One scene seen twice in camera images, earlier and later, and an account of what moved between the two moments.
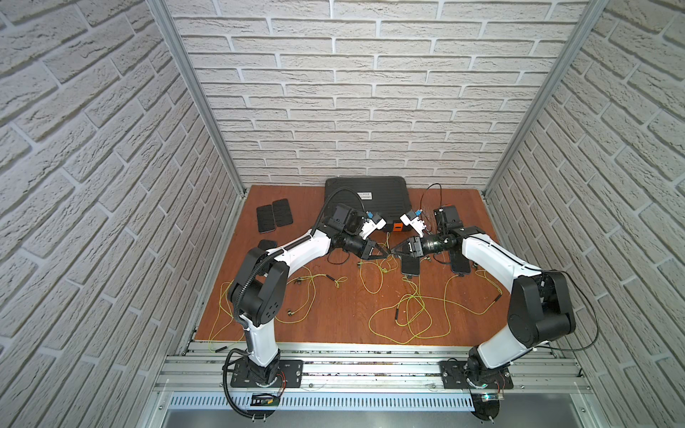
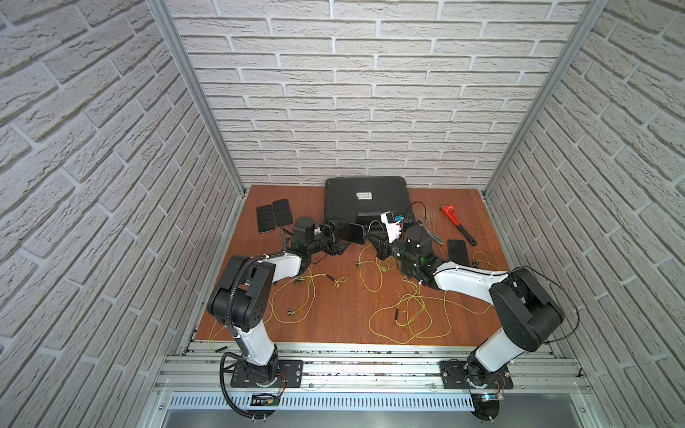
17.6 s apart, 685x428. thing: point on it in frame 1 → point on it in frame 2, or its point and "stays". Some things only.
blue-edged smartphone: x=267 y=244 → x=352 y=234
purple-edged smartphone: x=265 y=217 stays
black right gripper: x=415 y=247 → x=382 y=239
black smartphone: x=282 y=211 stays
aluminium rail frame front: x=335 y=367 stays
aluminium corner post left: x=165 y=21 stays
